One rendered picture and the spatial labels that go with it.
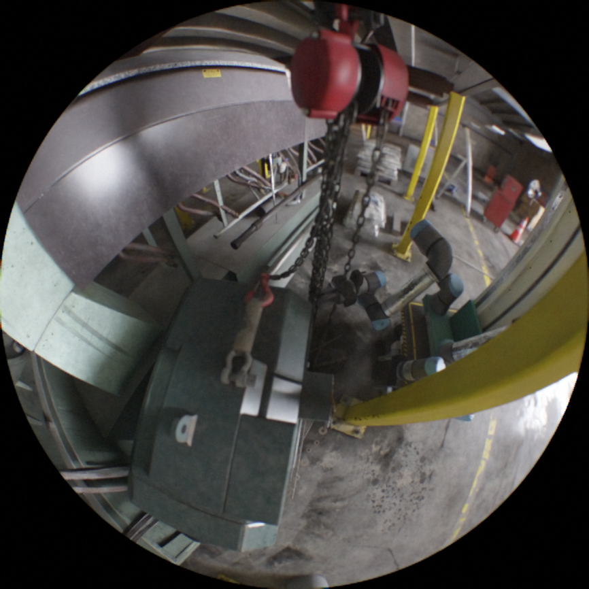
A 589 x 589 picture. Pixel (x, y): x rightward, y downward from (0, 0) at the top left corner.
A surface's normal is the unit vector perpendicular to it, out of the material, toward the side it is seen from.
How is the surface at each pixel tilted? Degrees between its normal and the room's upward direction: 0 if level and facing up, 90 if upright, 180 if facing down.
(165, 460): 0
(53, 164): 78
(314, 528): 0
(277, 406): 45
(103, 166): 90
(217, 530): 0
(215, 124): 90
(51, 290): 90
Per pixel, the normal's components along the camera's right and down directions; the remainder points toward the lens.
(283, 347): 0.71, -0.33
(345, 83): 0.33, 0.88
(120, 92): 0.87, 0.26
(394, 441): 0.01, -0.58
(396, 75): 0.34, 0.64
